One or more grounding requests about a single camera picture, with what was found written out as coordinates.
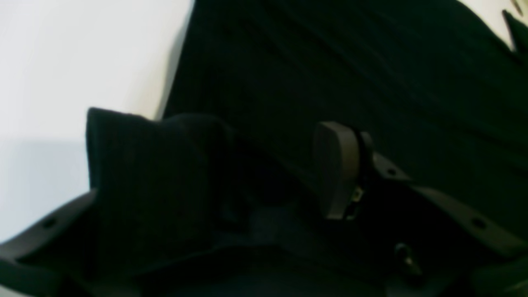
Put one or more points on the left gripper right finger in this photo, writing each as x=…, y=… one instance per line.
x=431, y=244

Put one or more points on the black T-shirt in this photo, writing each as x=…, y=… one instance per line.
x=221, y=199

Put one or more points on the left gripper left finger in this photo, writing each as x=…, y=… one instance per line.
x=31, y=281

